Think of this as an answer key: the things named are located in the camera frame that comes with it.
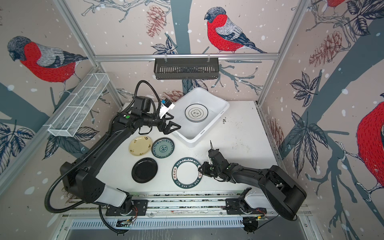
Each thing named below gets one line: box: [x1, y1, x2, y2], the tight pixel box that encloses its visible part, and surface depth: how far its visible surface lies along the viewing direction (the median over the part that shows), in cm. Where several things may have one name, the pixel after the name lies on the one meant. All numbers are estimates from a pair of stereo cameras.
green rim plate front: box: [171, 157, 203, 189], surface depth 86 cm
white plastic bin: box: [167, 87, 230, 148], surface depth 111 cm
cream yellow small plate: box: [128, 135, 153, 157], surface depth 95 cm
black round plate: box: [131, 157, 158, 184], surface depth 87 cm
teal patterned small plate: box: [151, 137, 175, 159], surface depth 97 cm
